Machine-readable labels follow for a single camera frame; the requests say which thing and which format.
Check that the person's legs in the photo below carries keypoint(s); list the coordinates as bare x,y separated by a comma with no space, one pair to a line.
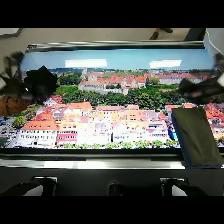
155,34

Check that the dark grey garment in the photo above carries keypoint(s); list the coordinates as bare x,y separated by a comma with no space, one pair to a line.
198,136

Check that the brown garment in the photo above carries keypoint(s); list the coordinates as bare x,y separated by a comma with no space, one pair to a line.
13,106

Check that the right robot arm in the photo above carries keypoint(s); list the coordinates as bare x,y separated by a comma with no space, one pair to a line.
200,91

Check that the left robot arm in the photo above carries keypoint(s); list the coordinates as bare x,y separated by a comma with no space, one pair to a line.
11,78

